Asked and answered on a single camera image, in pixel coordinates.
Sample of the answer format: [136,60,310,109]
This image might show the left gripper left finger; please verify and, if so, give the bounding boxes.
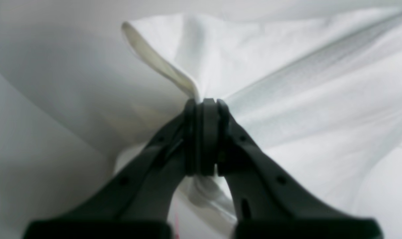
[23,99,198,239]

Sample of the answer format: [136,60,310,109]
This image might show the white printed T-shirt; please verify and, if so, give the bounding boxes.
[0,0,402,239]

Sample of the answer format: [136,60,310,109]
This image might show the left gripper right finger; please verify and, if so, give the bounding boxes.
[201,99,383,239]

